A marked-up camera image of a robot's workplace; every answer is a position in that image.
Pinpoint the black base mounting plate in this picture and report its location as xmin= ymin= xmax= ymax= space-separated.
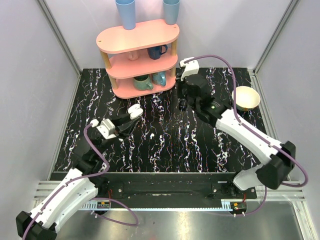
xmin=103 ymin=172 xmax=257 ymax=211

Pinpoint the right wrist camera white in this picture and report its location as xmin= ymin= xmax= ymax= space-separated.
xmin=179 ymin=57 xmax=200 ymax=81

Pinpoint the pink three-tier shelf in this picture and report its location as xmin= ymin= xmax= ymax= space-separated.
xmin=96 ymin=19 xmax=180 ymax=99

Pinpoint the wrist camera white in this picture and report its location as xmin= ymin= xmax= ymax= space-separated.
xmin=90 ymin=118 xmax=116 ymax=140
xmin=179 ymin=57 xmax=200 ymax=81

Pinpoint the green ceramic mug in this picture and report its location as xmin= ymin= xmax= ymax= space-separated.
xmin=133 ymin=74 xmax=154 ymax=91

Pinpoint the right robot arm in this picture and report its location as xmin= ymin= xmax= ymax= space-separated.
xmin=176 ymin=74 xmax=296 ymax=199

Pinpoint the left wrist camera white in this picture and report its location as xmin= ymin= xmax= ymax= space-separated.
xmin=90 ymin=118 xmax=116 ymax=140

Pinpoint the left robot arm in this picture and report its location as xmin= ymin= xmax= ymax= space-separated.
xmin=15 ymin=104 xmax=143 ymax=240

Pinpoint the light blue cup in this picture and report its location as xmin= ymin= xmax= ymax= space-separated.
xmin=163 ymin=0 xmax=180 ymax=25
xmin=115 ymin=0 xmax=136 ymax=30

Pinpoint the white earbud charging case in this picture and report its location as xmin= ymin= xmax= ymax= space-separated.
xmin=127 ymin=103 xmax=144 ymax=120

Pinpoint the left light blue cup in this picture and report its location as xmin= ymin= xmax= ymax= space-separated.
xmin=115 ymin=0 xmax=136 ymax=30

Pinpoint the pink mug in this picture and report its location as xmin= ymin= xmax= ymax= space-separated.
xmin=127 ymin=50 xmax=139 ymax=61

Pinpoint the cream bowl green outside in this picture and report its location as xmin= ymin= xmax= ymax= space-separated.
xmin=231 ymin=86 xmax=261 ymax=112

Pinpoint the light blue butterfly mug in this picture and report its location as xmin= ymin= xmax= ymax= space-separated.
xmin=152 ymin=71 xmax=167 ymax=87

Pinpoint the dark blue mug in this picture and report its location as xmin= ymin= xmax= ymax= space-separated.
xmin=147 ymin=44 xmax=168 ymax=60

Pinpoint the right light blue cup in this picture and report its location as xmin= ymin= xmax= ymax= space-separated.
xmin=163 ymin=0 xmax=180 ymax=25

